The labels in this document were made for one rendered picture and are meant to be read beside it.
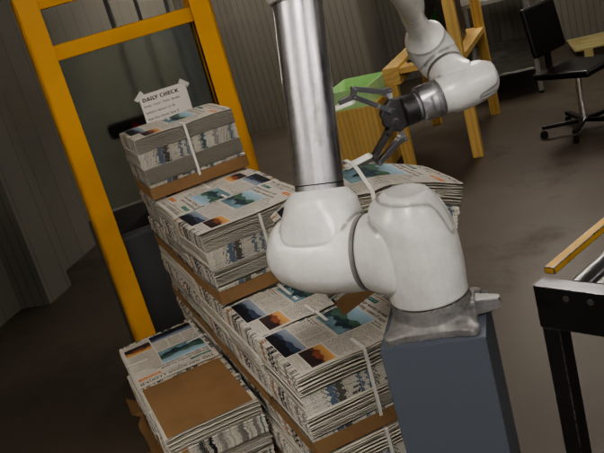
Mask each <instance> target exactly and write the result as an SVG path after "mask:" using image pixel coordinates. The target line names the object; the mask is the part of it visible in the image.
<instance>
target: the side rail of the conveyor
mask: <svg viewBox="0 0 604 453"><path fill-rule="evenodd" d="M533 289H534V293H535V299H536V303H537V311H538V317H539V322H540V326H542V327H547V328H553V329H558V330H563V331H568V332H574V333H584V334H589V335H595V336H600V337H604V285H601V284H594V283H586V282H579V281H570V280H557V279H549V278H542V279H541V280H539V281H538V282H537V283H536V284H535V285H533Z"/></svg>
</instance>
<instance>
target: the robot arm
mask: <svg viewBox="0 0 604 453"><path fill-rule="evenodd" d="M265 1H266V2H267V4H268V5H269V6H270V7H271V8H273V12H274V13H273V14H274V21H275V30H276V37H277V45H278V52H279V60H280V74H281V82H282V86H283V94H284V102H285V109H286V116H287V124H288V132H289V146H290V153H291V161H292V169H293V176H294V183H295V192H291V193H290V195H289V197H288V198H287V200H286V201H285V203H284V211H283V215H282V220H281V221H280V222H279V223H278V224H277V225H276V226H275V227H274V228H273V229H272V231H271V234H270V236H269V239H268V244H267V250H266V256H267V262H268V265H269V267H270V270H271V272H272V273H273V275H274V276H275V277H276V278H277V279H278V280H279V281H280V282H282V283H283V284H285V285H287V286H289V287H292V288H293V289H298V290H302V291H305V292H310V293H318V294H347V293H356V292H361V291H374V292H377V293H379V294H382V295H385V296H389V297H390V301H391V306H392V312H393V316H392V320H391V325H390V328H389V331H388V332H387V334H386V335H385V337H384V340H385V343H386V346H389V347H393V346H397V345H400V344H404V343H408V342H421V341H428V340H436V339H443V338H450V337H459V336H465V337H472V336H476V335H478V334H479V333H480V332H481V327H480V324H479V323H478V315H481V314H483V313H486V312H490V311H493V310H495V309H498V308H501V307H502V304H501V298H500V294H493V293H482V290H481V289H480V288H478V287H472V288H469V287H468V282H467V277H466V263H465V258H464V254H463V249H462V245H461V242H460V238H459V235H458V232H457V227H456V224H455V222H454V220H453V217H452V216H451V214H450V212H449V210H448V208H447V206H446V205H445V203H444V202H443V200H442V199H441V197H440V196H439V195H438V193H437V192H436V191H434V190H432V189H430V188H429V187H428V186H426V185H424V184H420V183H403V184H398V185H395V186H392V187H390V188H387V189H386V190H384V191H382V192H381V193H379V194H378V195H377V197H376V198H375V199H373V200H372V202H371V203H370V205H369V210H368V213H364V210H363V208H362V206H361V205H360V202H359V198H358V195H357V194H356V193H355V192H354V191H353V190H352V189H351V188H350V187H349V186H344V180H343V172H342V158H341V150H340V142H339V135H338V127H337V119H336V111H338V110H340V109H342V108H345V107H347V106H350V105H352V104H354V103H355V101H358V102H362V103H365V104H367V105H369V106H372V107H375V108H377V109H380V111H379V117H380V118H381V120H382V125H383V126H384V127H385V129H384V131H383V134H382V136H381V137H380V139H379V141H378V143H377V144H376V146H375V148H374V150H373V152H372V153H371V154H370V153H366V154H365V155H363V156H361V157H359V158H357V159H355V160H353V161H352V162H353V163H354V164H355V165H358V164H359V165H360V166H364V165H366V164H369V163H371V162H375V163H376V164H377V165H379V166H381V165H382V164H383V163H384V162H385V161H386V160H387V159H388V157H390V156H391V155H392V154H393V153H394V152H395V151H396V149H397V148H398V147H399V146H400V145H401V144H403V143H404V142H405V141H407V140H408V137H407V136H406V135H405V133H404V128H406V127H408V126H411V125H413V124H415V123H417V122H420V121H421V120H422V121H425V122H427V121H429V120H433V119H436V118H438V117H441V116H444V115H445V114H448V113H454V112H460V111H464V110H467V109H469V108H472V107H474V106H476V105H477V104H479V103H481V102H483V101H485V100H487V99H488V98H490V97H491V96H493V95H494V94H495V93H496V92H497V91H498V88H499V85H500V77H499V74H498V72H497V70H496V68H495V66H494V64H493V63H492V62H491V61H487V60H474V61H470V60H469V59H467V58H464V57H463V56H462V55H461V53H460V51H459V49H458V47H457V46H456V44H455V41H454V40H453V39H452V37H451V36H450V35H449V33H448V32H447V31H446V30H445V29H444V27H443V26H442V25H441V24H440V23H439V22H437V21H434V20H428V19H427V17H426V16H425V14H424V0H390V1H391V2H392V4H393V5H394V6H395V8H396V10H397V11H398V13H399V15H400V17H401V20H402V22H403V24H404V27H405V29H406V34H405V38H404V44H405V48H406V51H407V54H408V57H409V58H410V59H411V61H412V62H413V64H414V65H415V66H416V67H417V68H418V69H419V71H420V72H421V73H422V75H423V76H424V77H426V78H427V79H428V80H429V81H428V82H427V83H424V84H420V85H418V86H415V87H414V88H413V89H412V91H411V92H410V93H406V94H403V95H401V96H398V97H396V98H393V96H392V92H393V89H392V88H390V87H385V88H381V89H378V88H369V87H361V86H351V88H350V89H351V94H350V95H349V96H346V97H343V98H341V99H339V100H338V103H339V104H337V105H335V103H334V96H333V81H332V73H331V66H330V58H329V49H328V42H327V34H326V27H325V18H324V4H323V1H324V0H265ZM357 92H359V93H375V94H383V96H385V97H387V100H386V102H385V103H384V105H382V104H379V103H377V102H372V101H371V100H368V99H365V98H363V97H360V96H358V95H357ZM353 100H355V101H353ZM394 131H398V132H399V133H398V135H397V136H396V139H395V140H394V141H393V142H392V143H391V144H390V145H389V146H388V147H387V149H386V150H385V151H384V152H383V153H382V154H381V155H380V153H381V152H382V150H383V148H384V146H385V144H386V142H387V141H388V139H389V138H390V137H391V135H392V134H393V132H394Z"/></svg>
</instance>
